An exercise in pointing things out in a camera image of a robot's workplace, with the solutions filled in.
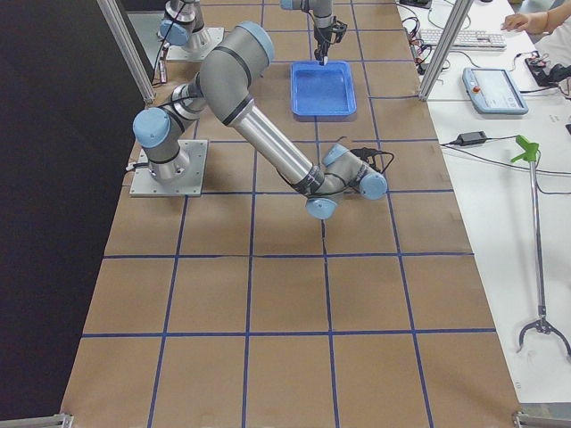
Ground person forearm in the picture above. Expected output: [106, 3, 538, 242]
[526, 2, 570, 35]

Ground blue plastic tray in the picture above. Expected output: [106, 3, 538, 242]
[290, 61, 357, 121]

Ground person hand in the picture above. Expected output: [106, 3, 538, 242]
[501, 13, 531, 31]

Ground white keyboard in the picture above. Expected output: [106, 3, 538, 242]
[420, 29, 507, 51]

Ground black power adapter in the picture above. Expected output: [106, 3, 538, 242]
[456, 131, 488, 146]

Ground teach pendant tablet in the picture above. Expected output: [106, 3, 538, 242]
[462, 68, 528, 116]

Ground green grabber tool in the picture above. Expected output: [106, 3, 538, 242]
[510, 135, 570, 360]

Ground aluminium frame post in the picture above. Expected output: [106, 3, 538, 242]
[418, 0, 473, 102]

